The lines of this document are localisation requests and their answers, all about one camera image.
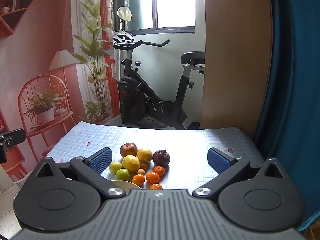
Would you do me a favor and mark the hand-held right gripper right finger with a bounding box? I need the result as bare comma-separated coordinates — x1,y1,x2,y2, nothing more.
192,147,284,197

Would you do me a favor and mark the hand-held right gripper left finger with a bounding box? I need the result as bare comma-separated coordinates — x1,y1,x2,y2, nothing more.
37,147,127,197

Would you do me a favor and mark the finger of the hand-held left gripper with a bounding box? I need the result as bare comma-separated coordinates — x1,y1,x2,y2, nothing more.
0,129,26,164

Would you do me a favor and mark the yellow-green jujube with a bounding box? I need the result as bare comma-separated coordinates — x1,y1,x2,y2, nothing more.
108,161,122,174

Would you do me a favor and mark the green jujube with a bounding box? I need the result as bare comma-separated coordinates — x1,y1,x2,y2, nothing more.
115,168,130,181

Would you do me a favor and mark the golden plate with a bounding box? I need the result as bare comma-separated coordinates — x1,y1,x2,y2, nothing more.
109,180,142,194

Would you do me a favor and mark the red apple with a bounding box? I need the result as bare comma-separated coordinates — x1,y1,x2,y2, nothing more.
120,142,138,157

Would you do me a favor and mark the yellow lemon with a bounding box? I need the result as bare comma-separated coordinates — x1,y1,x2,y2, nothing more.
122,155,140,173

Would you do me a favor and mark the blue plaid tablecloth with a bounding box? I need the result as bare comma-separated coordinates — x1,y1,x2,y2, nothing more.
44,121,265,197

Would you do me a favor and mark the yellow-orange citrus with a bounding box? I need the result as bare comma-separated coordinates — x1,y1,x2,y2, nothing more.
137,148,153,162

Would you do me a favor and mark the dark purple mangosteen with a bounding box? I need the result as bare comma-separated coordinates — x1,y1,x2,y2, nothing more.
153,150,171,166

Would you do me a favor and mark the black exercise bike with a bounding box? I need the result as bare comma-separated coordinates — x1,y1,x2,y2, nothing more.
112,29,206,130

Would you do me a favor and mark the wooden cabinet panel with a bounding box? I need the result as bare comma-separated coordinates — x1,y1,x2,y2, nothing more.
200,0,273,137

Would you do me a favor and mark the blue curtain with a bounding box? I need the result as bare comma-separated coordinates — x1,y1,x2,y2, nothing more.
254,0,320,233

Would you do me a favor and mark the bag-covered lamp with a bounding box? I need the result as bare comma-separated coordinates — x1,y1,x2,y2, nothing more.
117,6,132,30

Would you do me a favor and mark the window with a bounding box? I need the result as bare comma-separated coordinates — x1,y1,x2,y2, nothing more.
113,0,196,33

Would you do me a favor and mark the wall poster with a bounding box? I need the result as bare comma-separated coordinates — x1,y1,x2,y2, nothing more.
0,0,120,184

